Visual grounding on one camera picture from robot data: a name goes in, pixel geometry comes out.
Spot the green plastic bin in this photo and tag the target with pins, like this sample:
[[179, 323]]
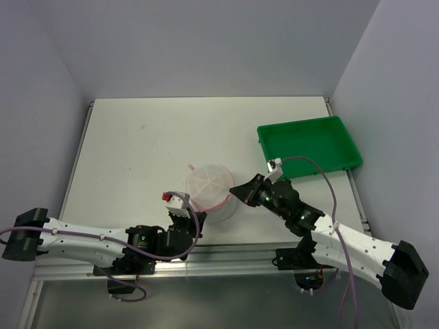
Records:
[[326, 141]]

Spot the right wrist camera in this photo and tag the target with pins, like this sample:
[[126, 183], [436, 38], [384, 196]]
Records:
[[275, 170]]

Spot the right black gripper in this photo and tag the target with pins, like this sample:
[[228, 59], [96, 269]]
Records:
[[247, 191]]

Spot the white mesh laundry bag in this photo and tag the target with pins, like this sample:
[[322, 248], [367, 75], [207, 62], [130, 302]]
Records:
[[208, 187]]

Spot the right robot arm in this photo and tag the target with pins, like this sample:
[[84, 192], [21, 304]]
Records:
[[396, 270]]

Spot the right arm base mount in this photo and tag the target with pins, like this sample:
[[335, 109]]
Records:
[[308, 273]]

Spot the aluminium frame rail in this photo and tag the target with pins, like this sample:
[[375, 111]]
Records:
[[129, 146]]

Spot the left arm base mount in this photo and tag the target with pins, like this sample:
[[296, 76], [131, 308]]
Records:
[[123, 277]]

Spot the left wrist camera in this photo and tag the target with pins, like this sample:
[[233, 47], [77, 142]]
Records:
[[176, 204]]

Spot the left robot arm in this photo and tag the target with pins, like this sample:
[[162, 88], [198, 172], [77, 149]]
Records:
[[34, 234]]

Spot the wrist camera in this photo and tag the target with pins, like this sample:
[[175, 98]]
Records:
[[176, 204], [275, 170]]

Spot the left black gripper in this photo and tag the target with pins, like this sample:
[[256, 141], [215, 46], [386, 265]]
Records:
[[190, 221]]

